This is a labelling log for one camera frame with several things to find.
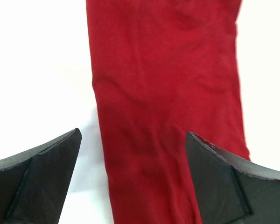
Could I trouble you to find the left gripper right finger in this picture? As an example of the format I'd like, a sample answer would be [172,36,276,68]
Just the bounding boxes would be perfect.
[185,133,280,224]

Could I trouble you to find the dark red t shirt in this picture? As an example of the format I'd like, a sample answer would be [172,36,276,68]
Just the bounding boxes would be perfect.
[86,0,250,224]

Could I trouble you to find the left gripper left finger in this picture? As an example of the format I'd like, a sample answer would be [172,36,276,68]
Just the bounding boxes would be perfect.
[0,128,82,224]

